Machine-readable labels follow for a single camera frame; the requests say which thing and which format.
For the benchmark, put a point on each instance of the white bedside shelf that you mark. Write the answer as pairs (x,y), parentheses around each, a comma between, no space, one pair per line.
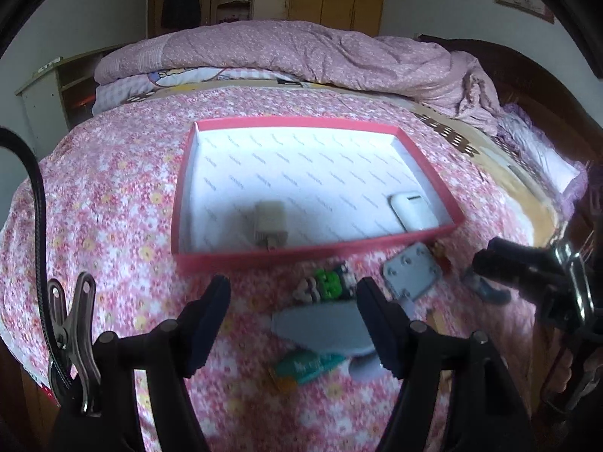
(60,97)

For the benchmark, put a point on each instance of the white earbuds case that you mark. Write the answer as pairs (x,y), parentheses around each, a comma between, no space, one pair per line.
(413,211)

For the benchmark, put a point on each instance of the dark wooden headboard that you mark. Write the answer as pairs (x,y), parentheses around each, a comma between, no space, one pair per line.
(550,105)

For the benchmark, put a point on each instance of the small red figurine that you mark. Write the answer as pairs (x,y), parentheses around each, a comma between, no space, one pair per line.
(437,250)

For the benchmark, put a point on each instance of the red shallow cardboard box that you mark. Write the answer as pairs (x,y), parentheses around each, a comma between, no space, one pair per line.
(335,177)

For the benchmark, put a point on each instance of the wooden Chinese chess piece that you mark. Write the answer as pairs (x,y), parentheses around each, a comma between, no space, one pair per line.
(436,321)

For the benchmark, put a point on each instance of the metal spring clamp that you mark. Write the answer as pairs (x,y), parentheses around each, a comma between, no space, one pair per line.
(73,374)

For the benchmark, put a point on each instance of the green and white toy figure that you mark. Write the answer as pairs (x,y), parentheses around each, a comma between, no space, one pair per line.
(327,285)

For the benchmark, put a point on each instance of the pink floral bedsheet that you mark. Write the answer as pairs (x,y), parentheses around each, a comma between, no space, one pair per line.
(110,188)

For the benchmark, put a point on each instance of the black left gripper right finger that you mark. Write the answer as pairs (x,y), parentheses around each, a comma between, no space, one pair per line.
(375,310)

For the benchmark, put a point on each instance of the purple curved plastic track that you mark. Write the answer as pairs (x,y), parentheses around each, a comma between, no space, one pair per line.
(365,366)

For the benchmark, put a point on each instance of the white USB charger cube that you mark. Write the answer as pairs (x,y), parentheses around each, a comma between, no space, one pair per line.
(270,224)

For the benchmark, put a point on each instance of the grey studded building plate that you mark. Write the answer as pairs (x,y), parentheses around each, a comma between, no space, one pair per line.
(411,273)

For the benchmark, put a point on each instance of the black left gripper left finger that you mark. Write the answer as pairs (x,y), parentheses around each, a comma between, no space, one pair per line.
(199,324)

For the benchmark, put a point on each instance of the mauve quilted duvet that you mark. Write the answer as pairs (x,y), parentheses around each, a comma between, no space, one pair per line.
(451,82)

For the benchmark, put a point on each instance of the green battery-shaped tube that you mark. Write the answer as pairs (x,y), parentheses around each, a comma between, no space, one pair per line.
(299,367)

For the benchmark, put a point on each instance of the white lilac pillow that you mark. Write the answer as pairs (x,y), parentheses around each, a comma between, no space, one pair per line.
(568,178)

